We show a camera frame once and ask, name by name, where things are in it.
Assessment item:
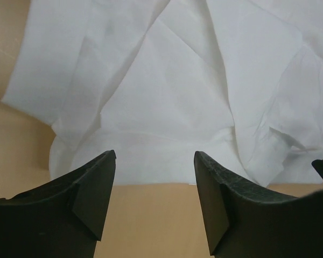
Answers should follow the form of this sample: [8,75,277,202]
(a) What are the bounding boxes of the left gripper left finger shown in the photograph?
[0,150,116,257]

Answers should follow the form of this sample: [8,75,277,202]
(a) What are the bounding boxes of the white long sleeve shirt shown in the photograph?
[2,1,323,186]

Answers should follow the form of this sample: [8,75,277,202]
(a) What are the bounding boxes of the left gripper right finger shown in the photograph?
[194,151,323,257]

